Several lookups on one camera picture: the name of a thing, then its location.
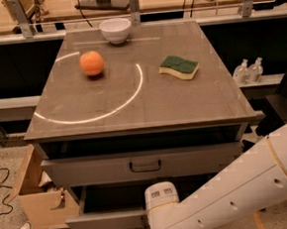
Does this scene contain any white bowl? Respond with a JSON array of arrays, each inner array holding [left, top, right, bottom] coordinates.
[[99, 18, 132, 45]]

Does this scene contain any black monitor stand base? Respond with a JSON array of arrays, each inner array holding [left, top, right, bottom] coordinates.
[[74, 0, 129, 11]]

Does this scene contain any grey drawer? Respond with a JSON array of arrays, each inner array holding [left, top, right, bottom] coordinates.
[[65, 172, 215, 229], [42, 142, 241, 187]]

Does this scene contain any black floor cable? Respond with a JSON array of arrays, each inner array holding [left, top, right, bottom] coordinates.
[[0, 163, 17, 229]]

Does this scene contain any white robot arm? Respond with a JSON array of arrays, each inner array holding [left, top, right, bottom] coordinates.
[[144, 123, 287, 229]]

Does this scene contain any orange fruit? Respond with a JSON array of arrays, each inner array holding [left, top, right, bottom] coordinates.
[[79, 51, 104, 76]]

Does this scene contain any right clear plastic bottle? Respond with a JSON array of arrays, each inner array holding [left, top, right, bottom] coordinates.
[[247, 57, 263, 83]]

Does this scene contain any green yellow sponge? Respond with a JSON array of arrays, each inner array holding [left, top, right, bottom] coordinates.
[[159, 56, 199, 80]]

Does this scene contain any cardboard box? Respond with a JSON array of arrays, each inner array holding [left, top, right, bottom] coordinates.
[[7, 145, 79, 229]]

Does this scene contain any grey drawer cabinet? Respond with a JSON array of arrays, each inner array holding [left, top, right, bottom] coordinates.
[[15, 15, 265, 229]]

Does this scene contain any grey top drawer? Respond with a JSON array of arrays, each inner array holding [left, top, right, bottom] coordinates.
[[42, 142, 241, 187]]

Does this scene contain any black office chair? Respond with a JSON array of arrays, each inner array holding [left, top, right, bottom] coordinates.
[[248, 69, 287, 136]]

